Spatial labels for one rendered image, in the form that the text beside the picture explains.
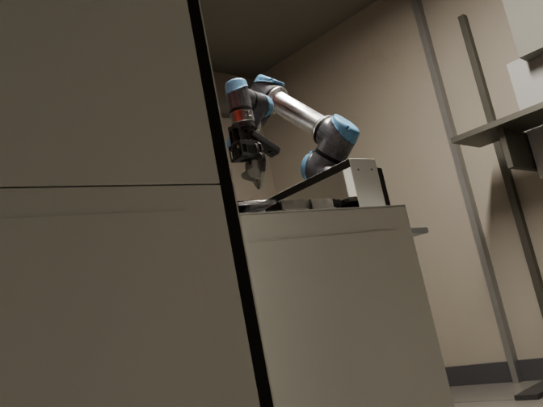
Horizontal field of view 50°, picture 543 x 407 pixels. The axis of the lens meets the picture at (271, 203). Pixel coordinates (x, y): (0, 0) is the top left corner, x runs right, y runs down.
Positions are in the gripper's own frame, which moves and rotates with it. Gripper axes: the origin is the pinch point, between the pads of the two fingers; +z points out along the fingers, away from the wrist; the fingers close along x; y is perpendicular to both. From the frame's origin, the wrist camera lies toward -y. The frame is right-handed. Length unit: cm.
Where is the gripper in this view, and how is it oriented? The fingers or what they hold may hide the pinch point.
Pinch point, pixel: (260, 185)
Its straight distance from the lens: 185.3
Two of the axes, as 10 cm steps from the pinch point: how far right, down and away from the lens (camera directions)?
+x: 5.7, -2.7, -7.7
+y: -8.0, 0.3, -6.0
